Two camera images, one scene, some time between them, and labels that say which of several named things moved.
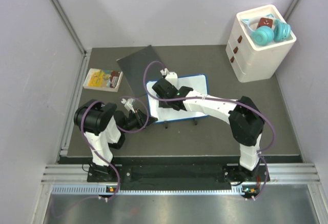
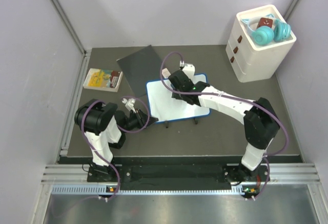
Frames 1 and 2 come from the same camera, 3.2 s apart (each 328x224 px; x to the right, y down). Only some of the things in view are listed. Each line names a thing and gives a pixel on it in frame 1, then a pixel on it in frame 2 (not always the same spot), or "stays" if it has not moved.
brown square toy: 264,21 stays
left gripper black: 142,118 stays
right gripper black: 163,104 -> 176,95
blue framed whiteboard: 199,84 stays
